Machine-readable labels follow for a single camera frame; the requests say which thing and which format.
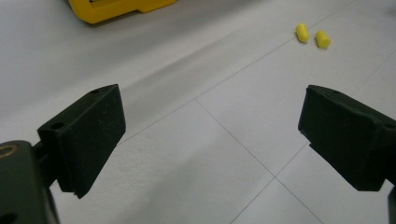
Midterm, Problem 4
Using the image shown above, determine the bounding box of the yellow plastic box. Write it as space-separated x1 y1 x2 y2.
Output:
66 0 177 25

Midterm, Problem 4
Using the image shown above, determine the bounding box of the yellow foam earplug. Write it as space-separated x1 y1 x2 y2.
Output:
315 29 332 49
295 22 311 44

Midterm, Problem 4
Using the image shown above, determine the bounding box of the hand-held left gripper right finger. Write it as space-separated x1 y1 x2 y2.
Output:
297 84 396 192

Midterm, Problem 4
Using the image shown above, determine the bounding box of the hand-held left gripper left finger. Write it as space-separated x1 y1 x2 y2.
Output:
36 83 127 200

